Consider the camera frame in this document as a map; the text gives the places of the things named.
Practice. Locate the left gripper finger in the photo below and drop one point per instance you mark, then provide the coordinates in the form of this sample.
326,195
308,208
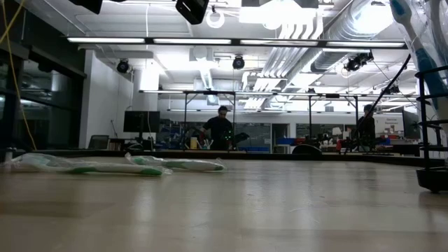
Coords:
89,4
192,10

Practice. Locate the person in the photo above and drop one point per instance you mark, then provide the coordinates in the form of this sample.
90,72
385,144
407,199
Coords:
367,127
218,129

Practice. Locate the black computer monitor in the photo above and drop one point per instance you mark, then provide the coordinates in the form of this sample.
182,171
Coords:
140,120

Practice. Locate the yellow cylinder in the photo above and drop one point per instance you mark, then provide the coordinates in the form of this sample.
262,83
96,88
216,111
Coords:
193,143

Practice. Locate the dark office chair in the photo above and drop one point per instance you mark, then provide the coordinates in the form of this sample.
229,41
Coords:
98,141

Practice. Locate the green toothbrush in clear wrapper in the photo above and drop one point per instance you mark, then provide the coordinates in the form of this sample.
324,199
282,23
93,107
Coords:
182,164
87,169

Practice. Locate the black ceiling camera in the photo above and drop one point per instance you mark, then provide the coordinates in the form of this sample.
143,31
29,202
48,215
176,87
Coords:
238,63
358,61
122,66

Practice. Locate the black aluminium rig frame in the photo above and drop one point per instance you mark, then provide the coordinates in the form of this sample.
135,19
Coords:
332,95
210,92

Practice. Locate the black table frame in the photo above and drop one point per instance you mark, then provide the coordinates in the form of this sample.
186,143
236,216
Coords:
245,154

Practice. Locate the silver air duct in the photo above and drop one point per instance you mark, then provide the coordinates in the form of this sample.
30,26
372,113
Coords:
350,24

